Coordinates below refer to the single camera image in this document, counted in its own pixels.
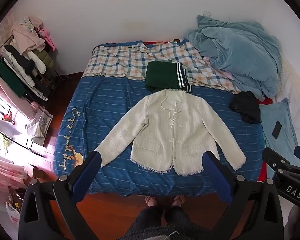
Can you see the white tweed jacket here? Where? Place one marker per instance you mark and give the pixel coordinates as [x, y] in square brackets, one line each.
[165, 135]

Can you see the person's left leg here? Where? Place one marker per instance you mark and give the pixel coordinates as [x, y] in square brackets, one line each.
[150, 216]

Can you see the person's foot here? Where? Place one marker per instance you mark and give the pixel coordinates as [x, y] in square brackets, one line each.
[150, 201]
[178, 200]

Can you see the person's right foot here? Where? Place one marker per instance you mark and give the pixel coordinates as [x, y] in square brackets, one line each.
[178, 200]

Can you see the black phone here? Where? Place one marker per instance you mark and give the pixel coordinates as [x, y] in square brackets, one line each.
[277, 129]

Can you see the white floral cloth bag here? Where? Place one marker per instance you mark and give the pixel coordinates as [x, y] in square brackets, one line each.
[41, 123]

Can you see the light blue pillow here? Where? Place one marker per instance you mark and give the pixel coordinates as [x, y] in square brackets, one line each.
[268, 115]

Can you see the white wall hook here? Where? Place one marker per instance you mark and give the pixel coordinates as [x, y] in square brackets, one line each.
[206, 14]

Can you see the black metal clothes rack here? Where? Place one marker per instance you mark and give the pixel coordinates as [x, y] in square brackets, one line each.
[53, 77]

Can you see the white plastic bag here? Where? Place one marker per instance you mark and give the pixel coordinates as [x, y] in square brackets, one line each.
[13, 215]

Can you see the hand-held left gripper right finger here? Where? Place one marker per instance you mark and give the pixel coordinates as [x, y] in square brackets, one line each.
[215, 172]

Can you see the pink clothes hanger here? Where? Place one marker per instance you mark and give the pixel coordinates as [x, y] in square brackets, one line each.
[49, 40]

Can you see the red flowers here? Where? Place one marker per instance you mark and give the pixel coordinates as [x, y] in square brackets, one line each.
[7, 117]

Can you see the person's grey fleece top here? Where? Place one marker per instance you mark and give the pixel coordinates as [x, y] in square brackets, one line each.
[170, 232]

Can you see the plaid blanket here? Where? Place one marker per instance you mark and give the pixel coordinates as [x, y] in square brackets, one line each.
[263, 172]

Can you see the person's right forearm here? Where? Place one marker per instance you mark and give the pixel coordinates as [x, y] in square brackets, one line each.
[298, 222]

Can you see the person's left foot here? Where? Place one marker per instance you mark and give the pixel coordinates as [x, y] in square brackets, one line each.
[150, 201]

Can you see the pile of hanging clothes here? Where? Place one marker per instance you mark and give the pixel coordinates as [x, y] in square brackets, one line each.
[22, 57]

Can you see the light blue blanket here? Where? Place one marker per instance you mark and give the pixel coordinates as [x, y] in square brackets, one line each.
[240, 55]

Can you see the person's right leg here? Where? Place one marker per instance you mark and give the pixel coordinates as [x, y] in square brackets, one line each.
[177, 216]

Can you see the green folded garment white stripes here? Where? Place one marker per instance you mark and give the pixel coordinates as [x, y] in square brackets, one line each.
[160, 76]

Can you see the black cloth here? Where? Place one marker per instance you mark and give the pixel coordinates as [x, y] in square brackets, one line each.
[245, 106]

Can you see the person's leg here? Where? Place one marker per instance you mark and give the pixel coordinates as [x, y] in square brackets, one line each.
[177, 216]
[150, 216]

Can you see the blue striped plaid bed cover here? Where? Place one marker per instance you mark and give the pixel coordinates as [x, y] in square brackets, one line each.
[110, 100]

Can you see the small cardboard box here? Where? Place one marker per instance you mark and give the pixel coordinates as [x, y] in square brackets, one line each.
[38, 173]

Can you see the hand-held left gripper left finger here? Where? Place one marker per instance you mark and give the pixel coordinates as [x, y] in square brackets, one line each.
[90, 170]

